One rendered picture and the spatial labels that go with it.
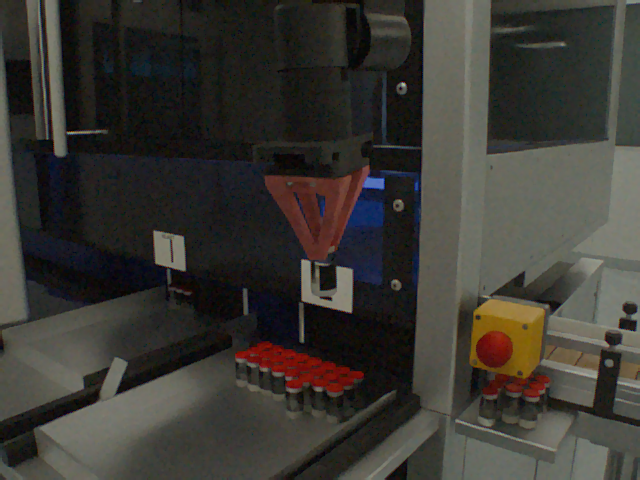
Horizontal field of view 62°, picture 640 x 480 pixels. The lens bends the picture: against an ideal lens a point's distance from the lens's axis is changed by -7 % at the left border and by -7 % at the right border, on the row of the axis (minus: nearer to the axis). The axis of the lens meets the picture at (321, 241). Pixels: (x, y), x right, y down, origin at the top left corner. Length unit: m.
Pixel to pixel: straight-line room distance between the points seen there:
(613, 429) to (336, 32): 0.59
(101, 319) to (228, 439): 0.49
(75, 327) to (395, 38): 0.79
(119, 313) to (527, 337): 0.76
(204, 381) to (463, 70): 0.53
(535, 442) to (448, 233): 0.27
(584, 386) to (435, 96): 0.41
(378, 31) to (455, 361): 0.41
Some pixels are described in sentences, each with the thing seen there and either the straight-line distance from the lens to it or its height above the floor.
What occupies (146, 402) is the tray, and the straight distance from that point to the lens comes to 0.78.
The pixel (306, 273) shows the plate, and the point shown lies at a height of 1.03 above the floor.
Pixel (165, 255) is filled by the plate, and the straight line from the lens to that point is 1.03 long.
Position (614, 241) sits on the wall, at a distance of 5.35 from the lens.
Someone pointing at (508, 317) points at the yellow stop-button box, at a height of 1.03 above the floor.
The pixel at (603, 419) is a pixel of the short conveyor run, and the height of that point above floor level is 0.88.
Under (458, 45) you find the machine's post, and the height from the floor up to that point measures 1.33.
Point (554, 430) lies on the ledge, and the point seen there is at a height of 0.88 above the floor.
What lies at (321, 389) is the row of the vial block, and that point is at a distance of 0.71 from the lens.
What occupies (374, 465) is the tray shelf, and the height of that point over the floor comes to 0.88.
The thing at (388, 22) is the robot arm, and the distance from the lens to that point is 0.50.
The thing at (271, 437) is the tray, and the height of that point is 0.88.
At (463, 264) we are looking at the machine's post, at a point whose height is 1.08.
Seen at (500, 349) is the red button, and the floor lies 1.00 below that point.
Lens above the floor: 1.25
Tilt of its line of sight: 12 degrees down
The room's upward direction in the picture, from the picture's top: straight up
